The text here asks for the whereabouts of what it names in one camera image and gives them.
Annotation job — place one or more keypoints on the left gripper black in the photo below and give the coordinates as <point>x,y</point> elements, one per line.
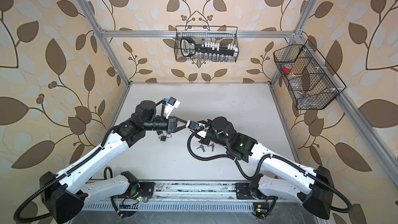
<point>172,124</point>

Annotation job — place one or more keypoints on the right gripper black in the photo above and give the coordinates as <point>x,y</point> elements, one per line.
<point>211,124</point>

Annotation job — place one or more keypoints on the black padlock key bunch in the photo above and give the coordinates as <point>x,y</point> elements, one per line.
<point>202,148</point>

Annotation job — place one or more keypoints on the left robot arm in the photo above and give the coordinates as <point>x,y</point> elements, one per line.
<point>63,194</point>

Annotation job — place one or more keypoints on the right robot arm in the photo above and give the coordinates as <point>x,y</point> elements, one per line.
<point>272,174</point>

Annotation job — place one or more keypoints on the black tool rack with sockets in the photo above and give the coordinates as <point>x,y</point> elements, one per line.
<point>207,49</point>

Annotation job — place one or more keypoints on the red cap in basket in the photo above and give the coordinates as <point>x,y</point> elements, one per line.
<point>287,68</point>

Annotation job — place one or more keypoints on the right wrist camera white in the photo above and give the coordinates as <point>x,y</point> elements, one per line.
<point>200,126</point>

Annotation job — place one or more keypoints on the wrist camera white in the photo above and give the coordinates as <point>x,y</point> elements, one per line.
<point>200,126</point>
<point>168,106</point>

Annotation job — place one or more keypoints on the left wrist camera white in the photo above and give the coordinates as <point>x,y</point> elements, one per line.
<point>168,106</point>

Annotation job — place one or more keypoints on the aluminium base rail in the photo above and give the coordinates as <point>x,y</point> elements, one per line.
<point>186,196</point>

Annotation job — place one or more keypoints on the back wire basket black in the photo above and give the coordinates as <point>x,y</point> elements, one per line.
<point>224,34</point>

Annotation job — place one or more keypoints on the side wire basket black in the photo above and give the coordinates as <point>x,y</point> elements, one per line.
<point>313,82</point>

